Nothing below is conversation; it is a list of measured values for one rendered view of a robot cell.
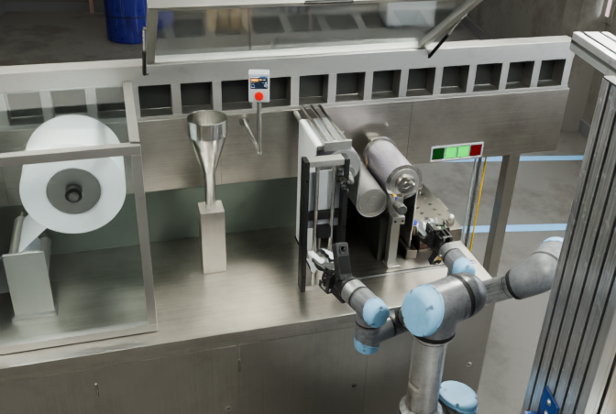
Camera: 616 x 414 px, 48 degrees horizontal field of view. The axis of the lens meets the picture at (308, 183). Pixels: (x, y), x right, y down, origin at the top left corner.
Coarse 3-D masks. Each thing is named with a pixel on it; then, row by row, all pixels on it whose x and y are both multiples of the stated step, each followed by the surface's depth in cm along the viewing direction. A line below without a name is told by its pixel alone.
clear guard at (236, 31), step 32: (448, 0) 230; (160, 32) 224; (192, 32) 228; (224, 32) 232; (256, 32) 236; (288, 32) 241; (320, 32) 245; (352, 32) 250; (384, 32) 255; (416, 32) 260
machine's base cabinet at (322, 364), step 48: (288, 336) 247; (336, 336) 253; (480, 336) 274; (0, 384) 224; (48, 384) 229; (96, 384) 234; (144, 384) 240; (192, 384) 246; (240, 384) 252; (288, 384) 258; (336, 384) 265; (384, 384) 272
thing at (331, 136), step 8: (320, 104) 273; (304, 112) 267; (312, 120) 259; (320, 120) 260; (328, 120) 261; (312, 128) 257; (320, 128) 257; (328, 128) 252; (336, 128) 253; (320, 136) 251; (328, 136) 251; (336, 136) 251; (344, 136) 247; (328, 144) 242; (336, 144) 243; (344, 144) 244
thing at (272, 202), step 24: (168, 192) 274; (192, 192) 277; (216, 192) 280; (240, 192) 283; (264, 192) 286; (288, 192) 289; (168, 216) 279; (192, 216) 282; (240, 216) 288; (264, 216) 292; (288, 216) 295; (168, 240) 284
